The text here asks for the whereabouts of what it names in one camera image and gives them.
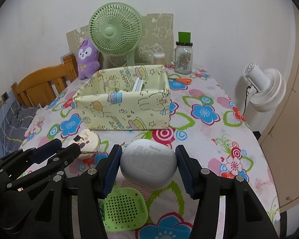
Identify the white earbuds case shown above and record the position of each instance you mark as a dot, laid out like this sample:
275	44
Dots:
149	161

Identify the green desk fan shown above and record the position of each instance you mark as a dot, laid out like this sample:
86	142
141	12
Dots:
109	31

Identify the wall socket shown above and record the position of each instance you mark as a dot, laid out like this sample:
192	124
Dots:
5	96

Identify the cotton swab container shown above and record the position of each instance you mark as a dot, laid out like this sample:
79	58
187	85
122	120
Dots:
159	59

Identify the green perforated plastic case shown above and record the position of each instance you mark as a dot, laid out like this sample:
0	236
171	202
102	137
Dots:
124	209

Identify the green plastic cup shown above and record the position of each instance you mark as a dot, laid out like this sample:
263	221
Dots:
185	37

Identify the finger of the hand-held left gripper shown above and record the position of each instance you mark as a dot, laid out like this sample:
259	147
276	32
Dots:
49	146
69	154

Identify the yellow printed fabric storage box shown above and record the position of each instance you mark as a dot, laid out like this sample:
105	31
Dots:
119	114

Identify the beige wooden door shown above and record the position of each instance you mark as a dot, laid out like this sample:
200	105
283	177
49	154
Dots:
289	142

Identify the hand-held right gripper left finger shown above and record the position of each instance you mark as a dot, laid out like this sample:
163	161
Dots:
112	174

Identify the purple plush toy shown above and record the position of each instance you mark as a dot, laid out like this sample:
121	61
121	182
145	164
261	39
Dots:
88	59

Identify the grey plaid blanket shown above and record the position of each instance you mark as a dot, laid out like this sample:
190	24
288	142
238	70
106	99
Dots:
15	124

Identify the floral tablecloth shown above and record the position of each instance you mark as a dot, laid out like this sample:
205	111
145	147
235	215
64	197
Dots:
209	134

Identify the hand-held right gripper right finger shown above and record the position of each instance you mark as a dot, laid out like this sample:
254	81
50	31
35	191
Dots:
184	174

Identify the cream round case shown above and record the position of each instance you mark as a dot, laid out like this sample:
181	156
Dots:
89	142

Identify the beige printed mat board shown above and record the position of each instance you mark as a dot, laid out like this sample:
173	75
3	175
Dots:
159	32

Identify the white box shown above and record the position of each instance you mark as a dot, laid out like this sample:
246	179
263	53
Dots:
138	85

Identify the white clip fan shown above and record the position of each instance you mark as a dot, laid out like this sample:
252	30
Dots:
266	89

